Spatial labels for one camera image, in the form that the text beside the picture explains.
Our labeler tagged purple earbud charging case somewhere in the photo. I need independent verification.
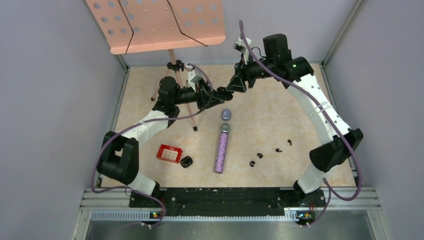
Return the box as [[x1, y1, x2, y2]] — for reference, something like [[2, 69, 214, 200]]
[[221, 108, 232, 121]]

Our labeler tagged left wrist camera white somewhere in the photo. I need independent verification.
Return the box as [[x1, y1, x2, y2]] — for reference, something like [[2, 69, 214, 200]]
[[184, 63, 203, 90]]

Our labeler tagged red plastic box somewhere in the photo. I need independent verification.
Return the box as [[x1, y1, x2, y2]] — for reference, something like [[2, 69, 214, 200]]
[[156, 144, 183, 164]]

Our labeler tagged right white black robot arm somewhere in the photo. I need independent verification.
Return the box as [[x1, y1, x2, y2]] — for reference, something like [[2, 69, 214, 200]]
[[226, 33, 364, 206]]

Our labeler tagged black earbud case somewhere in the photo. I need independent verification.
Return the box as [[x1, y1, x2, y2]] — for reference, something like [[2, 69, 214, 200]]
[[180, 156, 194, 168], [216, 86, 233, 101]]

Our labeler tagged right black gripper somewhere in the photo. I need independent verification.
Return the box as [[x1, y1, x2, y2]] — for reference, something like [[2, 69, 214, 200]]
[[226, 52, 276, 93]]

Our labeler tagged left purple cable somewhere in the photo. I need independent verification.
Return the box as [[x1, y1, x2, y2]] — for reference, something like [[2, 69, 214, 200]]
[[91, 62, 215, 229]]

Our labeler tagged purple cable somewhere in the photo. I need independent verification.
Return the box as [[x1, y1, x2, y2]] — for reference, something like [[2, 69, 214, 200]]
[[238, 19, 364, 228], [91, 62, 215, 229]]

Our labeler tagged purple glitter microphone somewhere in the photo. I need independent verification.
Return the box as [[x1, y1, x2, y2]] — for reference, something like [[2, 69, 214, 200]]
[[214, 123, 231, 174]]

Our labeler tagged open black earbud case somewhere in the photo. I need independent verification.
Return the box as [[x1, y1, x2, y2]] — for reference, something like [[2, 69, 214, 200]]
[[180, 156, 194, 168]]

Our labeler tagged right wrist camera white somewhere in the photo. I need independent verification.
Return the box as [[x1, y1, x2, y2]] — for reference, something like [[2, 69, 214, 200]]
[[233, 37, 255, 66]]

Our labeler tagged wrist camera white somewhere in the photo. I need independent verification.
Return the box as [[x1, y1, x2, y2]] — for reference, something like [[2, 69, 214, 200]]
[[233, 37, 255, 66], [184, 63, 203, 90]]

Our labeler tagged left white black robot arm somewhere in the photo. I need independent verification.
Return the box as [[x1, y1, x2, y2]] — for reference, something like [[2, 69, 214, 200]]
[[95, 76, 233, 207]]

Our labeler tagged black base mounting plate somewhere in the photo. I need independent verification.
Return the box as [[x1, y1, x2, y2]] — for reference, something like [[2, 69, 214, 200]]
[[129, 187, 326, 217]]

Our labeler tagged pink music stand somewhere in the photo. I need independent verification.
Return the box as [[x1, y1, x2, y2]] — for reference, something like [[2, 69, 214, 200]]
[[83, 0, 227, 133]]

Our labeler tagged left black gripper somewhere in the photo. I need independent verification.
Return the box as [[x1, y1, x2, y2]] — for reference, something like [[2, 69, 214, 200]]
[[172, 77, 224, 110]]

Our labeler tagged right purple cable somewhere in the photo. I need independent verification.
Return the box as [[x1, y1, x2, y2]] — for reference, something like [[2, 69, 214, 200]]
[[238, 19, 364, 228]]

